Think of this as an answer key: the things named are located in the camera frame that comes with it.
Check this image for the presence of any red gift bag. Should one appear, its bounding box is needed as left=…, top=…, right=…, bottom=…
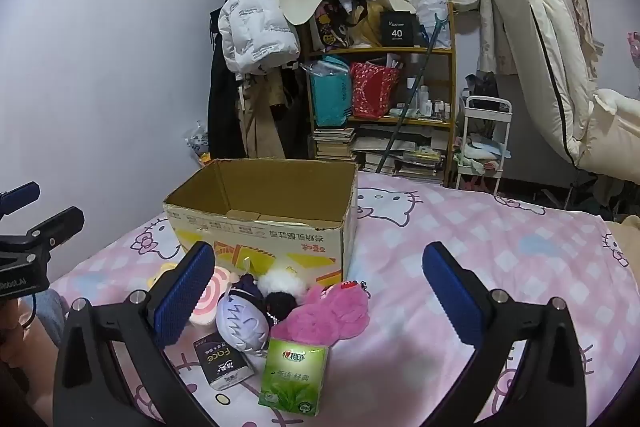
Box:
left=350, top=62, right=400, bottom=119

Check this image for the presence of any stack of books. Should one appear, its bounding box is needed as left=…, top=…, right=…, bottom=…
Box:
left=312, top=127, right=356, bottom=160

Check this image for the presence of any teal storage bag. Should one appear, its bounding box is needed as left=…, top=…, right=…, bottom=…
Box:
left=310, top=55, right=352, bottom=128

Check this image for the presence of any open cardboard box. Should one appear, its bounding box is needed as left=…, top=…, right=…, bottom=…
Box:
left=163, top=158, right=358, bottom=287

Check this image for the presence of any black Face tissue pack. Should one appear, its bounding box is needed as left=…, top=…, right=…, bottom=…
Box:
left=193, top=333, right=255, bottom=391

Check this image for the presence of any green tissue pack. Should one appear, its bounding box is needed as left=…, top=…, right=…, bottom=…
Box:
left=258, top=339, right=330, bottom=416

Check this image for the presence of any wooden bookshelf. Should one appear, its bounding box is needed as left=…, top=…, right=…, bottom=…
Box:
left=299, top=0, right=456, bottom=183

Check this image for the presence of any person's left hand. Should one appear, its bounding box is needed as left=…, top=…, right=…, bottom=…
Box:
left=0, top=300, right=36, bottom=388

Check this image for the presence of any pink plush bear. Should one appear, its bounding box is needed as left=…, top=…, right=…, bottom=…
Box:
left=270, top=281, right=370, bottom=347

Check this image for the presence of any white puffer jacket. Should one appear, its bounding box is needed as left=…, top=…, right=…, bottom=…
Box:
left=218, top=0, right=300, bottom=75

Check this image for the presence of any black white pompom plush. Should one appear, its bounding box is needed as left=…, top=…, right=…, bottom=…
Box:
left=257, top=268, right=308, bottom=322

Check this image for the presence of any plastic bag of toys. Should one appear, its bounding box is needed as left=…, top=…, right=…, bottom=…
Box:
left=184, top=120, right=210, bottom=167

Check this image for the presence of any pink swirl yellow plush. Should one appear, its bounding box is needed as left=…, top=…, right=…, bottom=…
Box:
left=146, top=261, right=239, bottom=329

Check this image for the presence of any cream folded mattress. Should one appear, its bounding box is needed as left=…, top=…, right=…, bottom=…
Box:
left=492, top=0, right=639, bottom=183

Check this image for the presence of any black box marked 40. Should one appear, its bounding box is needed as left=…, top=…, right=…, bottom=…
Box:
left=380, top=11, right=416, bottom=46

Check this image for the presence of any purple haired plush doll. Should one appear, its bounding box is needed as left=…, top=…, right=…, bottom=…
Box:
left=215, top=273, right=272, bottom=357

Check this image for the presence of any green pole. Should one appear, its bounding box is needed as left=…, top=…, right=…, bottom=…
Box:
left=375, top=14, right=449, bottom=173

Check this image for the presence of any black hanging coat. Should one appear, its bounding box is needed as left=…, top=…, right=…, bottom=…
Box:
left=206, top=8, right=246, bottom=159

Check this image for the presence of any white rolling cart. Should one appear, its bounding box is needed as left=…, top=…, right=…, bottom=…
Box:
left=454, top=95, right=513, bottom=196

